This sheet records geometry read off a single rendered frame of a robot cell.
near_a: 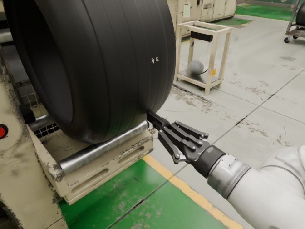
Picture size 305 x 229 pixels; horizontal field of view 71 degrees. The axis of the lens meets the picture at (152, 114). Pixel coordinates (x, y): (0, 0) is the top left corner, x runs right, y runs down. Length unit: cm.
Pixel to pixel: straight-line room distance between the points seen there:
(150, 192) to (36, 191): 106
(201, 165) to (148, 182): 129
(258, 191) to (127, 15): 43
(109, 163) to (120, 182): 106
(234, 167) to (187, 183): 131
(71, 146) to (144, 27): 59
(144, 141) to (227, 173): 40
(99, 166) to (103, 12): 47
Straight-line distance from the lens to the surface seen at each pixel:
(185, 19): 527
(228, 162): 50
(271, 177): 51
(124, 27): 48
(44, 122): 92
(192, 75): 316
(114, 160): 75
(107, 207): 168
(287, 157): 59
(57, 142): 96
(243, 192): 48
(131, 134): 77
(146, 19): 52
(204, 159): 51
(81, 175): 72
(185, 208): 166
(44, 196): 83
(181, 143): 54
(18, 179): 75
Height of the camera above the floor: 139
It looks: 34 degrees down
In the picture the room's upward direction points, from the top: straight up
